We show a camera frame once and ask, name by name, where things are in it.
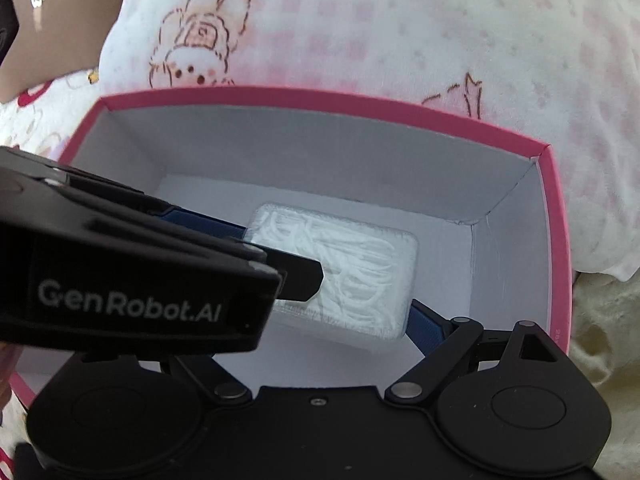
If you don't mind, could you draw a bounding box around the brown pillow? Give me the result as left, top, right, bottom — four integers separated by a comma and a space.
0, 0, 136, 104

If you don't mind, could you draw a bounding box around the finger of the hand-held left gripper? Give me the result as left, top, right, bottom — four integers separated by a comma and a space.
264, 251, 327, 307
161, 206, 248, 242

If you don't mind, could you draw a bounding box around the pink cardboard box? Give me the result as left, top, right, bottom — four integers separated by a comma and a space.
10, 89, 572, 409

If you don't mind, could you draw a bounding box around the clear box of white swabs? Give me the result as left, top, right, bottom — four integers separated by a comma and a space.
245, 202, 419, 344

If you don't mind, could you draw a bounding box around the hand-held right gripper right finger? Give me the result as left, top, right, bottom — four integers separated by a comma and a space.
384, 297, 573, 404

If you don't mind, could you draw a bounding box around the pink checked pillow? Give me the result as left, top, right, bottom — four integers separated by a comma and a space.
97, 0, 640, 282

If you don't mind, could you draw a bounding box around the beige fluffy cloth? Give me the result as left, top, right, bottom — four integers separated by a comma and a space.
565, 270, 640, 480

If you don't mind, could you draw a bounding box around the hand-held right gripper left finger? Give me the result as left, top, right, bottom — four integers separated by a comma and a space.
160, 352, 253, 404

